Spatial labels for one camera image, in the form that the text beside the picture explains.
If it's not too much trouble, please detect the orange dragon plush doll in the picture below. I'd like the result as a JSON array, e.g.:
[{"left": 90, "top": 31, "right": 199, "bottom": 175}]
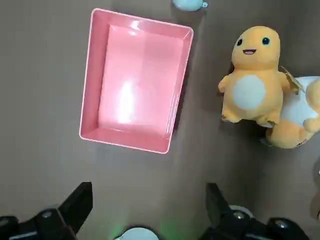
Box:
[{"left": 217, "top": 25, "right": 304, "bottom": 126}]

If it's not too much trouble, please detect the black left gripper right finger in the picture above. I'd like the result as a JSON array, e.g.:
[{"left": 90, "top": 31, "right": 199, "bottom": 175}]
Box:
[{"left": 199, "top": 182, "right": 320, "bottom": 240}]

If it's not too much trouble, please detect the pink plastic box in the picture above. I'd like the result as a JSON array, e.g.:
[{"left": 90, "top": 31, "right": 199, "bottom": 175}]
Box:
[{"left": 78, "top": 7, "right": 195, "bottom": 154}]

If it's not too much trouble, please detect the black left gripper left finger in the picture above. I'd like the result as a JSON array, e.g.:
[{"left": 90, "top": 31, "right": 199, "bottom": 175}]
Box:
[{"left": 0, "top": 181, "right": 94, "bottom": 240}]

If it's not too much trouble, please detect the small grey round plush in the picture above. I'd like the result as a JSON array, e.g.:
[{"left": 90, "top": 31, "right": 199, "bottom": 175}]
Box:
[{"left": 171, "top": 0, "right": 209, "bottom": 12}]

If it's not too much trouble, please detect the orange plush doll white belly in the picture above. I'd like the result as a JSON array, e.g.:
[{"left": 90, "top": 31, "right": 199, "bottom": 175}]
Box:
[{"left": 265, "top": 76, "right": 320, "bottom": 150}]

